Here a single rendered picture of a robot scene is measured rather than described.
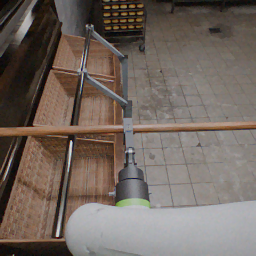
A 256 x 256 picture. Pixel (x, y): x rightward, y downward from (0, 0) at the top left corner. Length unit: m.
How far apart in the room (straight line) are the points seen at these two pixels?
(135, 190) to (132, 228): 0.23
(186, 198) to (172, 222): 1.65
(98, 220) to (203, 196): 1.65
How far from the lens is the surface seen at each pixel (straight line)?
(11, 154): 1.08
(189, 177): 2.03
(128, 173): 0.58
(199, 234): 0.27
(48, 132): 0.74
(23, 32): 1.47
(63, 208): 0.62
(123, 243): 0.34
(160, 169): 2.02
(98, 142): 1.25
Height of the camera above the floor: 1.74
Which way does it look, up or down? 50 degrees down
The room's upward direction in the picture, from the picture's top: straight up
